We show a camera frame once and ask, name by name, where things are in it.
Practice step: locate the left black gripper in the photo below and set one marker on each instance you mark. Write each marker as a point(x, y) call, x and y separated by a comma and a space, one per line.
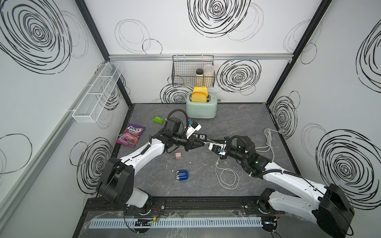
point(190, 145)

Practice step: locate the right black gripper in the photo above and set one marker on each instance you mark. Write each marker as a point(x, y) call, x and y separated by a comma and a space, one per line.
point(228, 142)

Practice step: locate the black power strip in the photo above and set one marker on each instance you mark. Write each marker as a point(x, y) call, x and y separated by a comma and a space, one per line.
point(202, 137)

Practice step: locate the pink usb charger adapter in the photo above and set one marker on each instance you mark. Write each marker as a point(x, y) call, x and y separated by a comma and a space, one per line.
point(178, 155)

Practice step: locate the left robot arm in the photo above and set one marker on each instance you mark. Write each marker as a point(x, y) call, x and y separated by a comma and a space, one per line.
point(116, 183)

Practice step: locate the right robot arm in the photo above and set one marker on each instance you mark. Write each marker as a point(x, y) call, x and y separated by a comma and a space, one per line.
point(325, 205)

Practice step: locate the mint green toaster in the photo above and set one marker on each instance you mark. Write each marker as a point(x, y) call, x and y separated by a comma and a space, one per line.
point(198, 110)

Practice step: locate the green candy packet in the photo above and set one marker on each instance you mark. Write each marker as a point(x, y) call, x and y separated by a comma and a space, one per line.
point(158, 120)

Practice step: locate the yellow sponge toast front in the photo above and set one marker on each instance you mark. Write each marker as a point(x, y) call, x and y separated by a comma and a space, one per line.
point(199, 97)

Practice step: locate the yellow sponge toast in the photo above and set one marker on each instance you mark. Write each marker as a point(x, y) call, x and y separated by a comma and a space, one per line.
point(200, 89)
point(199, 97)

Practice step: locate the yellow sponge toast back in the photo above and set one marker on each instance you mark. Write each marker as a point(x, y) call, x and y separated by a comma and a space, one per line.
point(200, 89)

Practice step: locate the purple candy bag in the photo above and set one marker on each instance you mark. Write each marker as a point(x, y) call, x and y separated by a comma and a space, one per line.
point(131, 135)

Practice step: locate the black lid spice jar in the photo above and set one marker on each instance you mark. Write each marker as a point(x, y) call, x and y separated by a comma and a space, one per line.
point(199, 77)

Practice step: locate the white lid plastic jar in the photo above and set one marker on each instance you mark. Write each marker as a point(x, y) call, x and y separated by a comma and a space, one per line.
point(208, 75)

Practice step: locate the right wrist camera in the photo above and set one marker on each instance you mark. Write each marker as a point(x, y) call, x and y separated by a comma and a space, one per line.
point(217, 148)

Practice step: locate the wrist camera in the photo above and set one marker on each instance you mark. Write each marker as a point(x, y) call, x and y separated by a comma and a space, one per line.
point(192, 128)
point(217, 148)

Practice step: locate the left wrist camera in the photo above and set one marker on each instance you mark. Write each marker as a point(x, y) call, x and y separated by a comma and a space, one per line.
point(192, 128)

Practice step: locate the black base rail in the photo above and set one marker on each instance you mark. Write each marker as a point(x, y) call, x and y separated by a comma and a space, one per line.
point(160, 205)

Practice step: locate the black wire basket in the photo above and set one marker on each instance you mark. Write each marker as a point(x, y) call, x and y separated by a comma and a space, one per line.
point(184, 68)

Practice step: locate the grey slotted cable duct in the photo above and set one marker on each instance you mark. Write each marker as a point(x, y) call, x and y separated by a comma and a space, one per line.
point(219, 222)

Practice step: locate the white wire shelf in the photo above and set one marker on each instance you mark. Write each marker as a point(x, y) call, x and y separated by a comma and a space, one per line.
point(100, 91)

